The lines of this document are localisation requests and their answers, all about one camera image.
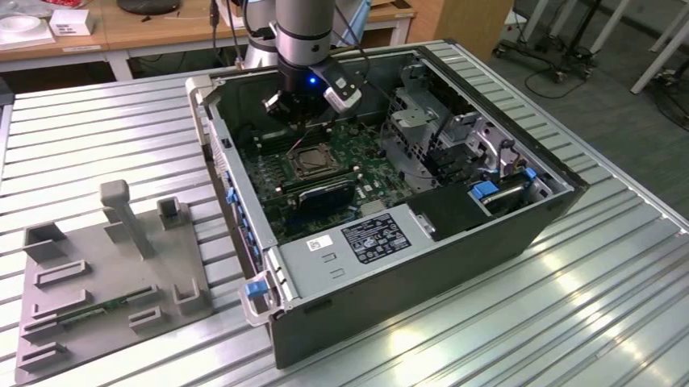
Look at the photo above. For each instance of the silver CPU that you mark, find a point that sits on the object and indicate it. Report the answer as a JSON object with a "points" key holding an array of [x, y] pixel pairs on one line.
{"points": [[313, 159]]}

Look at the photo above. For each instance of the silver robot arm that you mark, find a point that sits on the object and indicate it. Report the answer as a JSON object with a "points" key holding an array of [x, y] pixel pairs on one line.
{"points": [[303, 24]]}

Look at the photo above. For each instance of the metal drive cage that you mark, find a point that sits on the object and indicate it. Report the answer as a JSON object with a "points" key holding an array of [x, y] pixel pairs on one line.
{"points": [[414, 121]]}

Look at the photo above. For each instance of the green motherboard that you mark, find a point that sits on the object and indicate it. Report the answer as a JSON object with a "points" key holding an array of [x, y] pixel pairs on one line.
{"points": [[376, 177]]}

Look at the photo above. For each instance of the black graphics card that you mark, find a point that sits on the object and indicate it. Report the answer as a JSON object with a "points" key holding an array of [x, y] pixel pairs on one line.
{"points": [[323, 199]]}

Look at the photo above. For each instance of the silver chipset heatsink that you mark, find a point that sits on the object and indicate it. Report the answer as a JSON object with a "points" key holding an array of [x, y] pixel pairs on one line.
{"points": [[372, 209]]}

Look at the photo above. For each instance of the wooden desk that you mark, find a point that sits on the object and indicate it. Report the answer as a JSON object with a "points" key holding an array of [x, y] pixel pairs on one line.
{"points": [[161, 28]]}

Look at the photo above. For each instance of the wooden cabinet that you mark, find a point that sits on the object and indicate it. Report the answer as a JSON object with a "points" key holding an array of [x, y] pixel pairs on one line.
{"points": [[467, 24]]}

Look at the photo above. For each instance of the black round base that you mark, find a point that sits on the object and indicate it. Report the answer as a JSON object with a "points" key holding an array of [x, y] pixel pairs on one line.
{"points": [[148, 5]]}

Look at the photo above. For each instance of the grey power supply unit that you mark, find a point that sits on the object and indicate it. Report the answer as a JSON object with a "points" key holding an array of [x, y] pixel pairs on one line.
{"points": [[376, 238]]}

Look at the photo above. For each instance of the black plastic shroud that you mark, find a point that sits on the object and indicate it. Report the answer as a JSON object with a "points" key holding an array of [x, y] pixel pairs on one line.
{"points": [[446, 213]]}

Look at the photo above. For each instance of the small blue clip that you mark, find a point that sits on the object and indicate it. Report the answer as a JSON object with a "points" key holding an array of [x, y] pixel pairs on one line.
{"points": [[528, 174]]}

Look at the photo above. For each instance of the white cardboard box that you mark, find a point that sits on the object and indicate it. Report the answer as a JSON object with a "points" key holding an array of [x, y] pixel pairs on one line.
{"points": [[72, 22]]}

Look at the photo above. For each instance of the blue case release latch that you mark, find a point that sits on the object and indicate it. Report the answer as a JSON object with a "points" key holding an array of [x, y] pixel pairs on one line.
{"points": [[253, 290]]}

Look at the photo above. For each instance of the red packaging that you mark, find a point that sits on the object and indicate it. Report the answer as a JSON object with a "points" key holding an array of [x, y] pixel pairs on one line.
{"points": [[64, 3]]}

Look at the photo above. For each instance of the black wheeled stand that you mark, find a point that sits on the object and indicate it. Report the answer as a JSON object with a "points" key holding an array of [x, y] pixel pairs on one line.
{"points": [[575, 48]]}

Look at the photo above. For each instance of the white bowl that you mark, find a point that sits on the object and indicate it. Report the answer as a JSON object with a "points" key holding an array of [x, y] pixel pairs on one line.
{"points": [[24, 30]]}

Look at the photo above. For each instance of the dark grey PC case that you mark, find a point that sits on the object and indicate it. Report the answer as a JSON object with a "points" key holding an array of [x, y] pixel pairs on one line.
{"points": [[403, 302]]}

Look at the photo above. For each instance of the grey parts rack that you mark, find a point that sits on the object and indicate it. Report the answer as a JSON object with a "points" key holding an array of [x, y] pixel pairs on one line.
{"points": [[106, 274]]}

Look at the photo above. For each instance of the green RAM stick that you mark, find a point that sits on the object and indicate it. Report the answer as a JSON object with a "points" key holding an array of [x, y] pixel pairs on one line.
{"points": [[90, 312]]}

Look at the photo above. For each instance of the white table leg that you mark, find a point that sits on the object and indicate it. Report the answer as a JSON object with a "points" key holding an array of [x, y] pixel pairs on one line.
{"points": [[661, 65]]}

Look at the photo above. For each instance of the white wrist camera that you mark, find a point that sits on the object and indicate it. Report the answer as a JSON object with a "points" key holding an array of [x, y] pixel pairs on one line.
{"points": [[341, 94]]}

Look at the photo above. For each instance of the silver metal bracket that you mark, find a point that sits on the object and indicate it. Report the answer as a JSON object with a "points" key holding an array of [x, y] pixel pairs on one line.
{"points": [[492, 141]]}

